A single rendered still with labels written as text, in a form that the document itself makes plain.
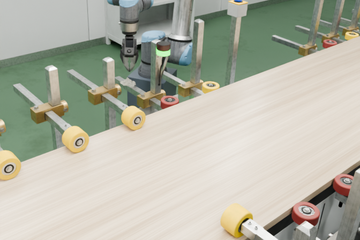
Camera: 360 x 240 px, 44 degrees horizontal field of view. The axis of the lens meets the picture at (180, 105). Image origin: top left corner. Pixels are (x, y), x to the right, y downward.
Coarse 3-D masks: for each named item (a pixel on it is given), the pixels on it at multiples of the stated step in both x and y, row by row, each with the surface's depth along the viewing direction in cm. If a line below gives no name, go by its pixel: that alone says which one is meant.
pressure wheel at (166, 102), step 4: (164, 96) 197; (168, 96) 197; (172, 96) 197; (164, 100) 194; (168, 100) 194; (172, 100) 195; (176, 100) 194; (164, 104) 192; (168, 104) 191; (172, 104) 191; (164, 108) 193
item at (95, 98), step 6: (90, 90) 185; (96, 90) 185; (102, 90) 186; (108, 90) 186; (114, 90) 188; (120, 90) 190; (90, 96) 185; (96, 96) 183; (114, 96) 189; (96, 102) 184; (102, 102) 186
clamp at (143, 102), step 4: (148, 92) 208; (164, 92) 210; (148, 96) 204; (152, 96) 204; (156, 96) 206; (160, 96) 208; (140, 100) 203; (144, 100) 202; (148, 100) 204; (160, 100) 209; (140, 104) 204; (144, 104) 203; (148, 104) 205; (144, 108) 204
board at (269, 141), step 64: (320, 64) 238; (128, 128) 174; (192, 128) 176; (256, 128) 178; (320, 128) 180; (0, 192) 138; (64, 192) 139; (128, 192) 140; (192, 192) 142; (256, 192) 143
